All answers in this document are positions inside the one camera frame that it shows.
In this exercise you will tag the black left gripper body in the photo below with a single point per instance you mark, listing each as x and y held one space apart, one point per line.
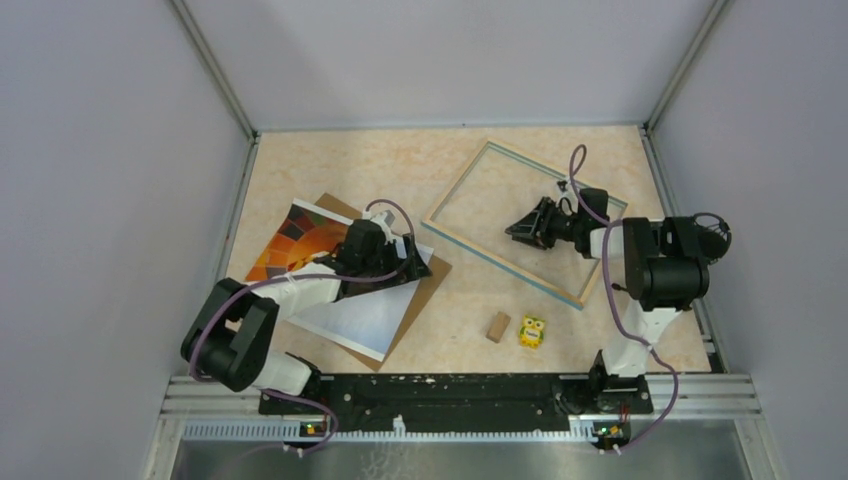
384 261

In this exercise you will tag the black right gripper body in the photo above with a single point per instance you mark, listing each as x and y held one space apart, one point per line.
564 227

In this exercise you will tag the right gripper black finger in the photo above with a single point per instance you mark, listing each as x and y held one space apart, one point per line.
538 240
534 224

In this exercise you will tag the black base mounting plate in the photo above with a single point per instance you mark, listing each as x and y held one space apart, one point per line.
475 403

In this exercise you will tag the small wooden block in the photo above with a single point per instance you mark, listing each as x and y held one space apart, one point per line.
498 327

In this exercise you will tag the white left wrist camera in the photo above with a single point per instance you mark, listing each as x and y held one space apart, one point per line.
383 219

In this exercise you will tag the wooden picture frame blue edges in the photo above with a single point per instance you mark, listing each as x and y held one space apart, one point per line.
497 186

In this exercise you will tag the black microphone with orange tip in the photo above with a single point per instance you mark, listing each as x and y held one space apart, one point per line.
713 234

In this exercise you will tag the yellow owl toy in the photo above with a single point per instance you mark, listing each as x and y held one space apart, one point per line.
531 332

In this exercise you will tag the aluminium rail frame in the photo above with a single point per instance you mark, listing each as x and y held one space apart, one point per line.
206 411

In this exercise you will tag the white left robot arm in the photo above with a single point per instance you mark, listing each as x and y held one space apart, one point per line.
230 339

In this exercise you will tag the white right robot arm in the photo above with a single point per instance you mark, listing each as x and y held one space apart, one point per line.
666 269

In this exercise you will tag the printed photo sheet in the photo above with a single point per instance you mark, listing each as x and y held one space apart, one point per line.
366 322

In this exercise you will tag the brown cardboard backing board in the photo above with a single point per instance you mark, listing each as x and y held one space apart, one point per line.
424 292

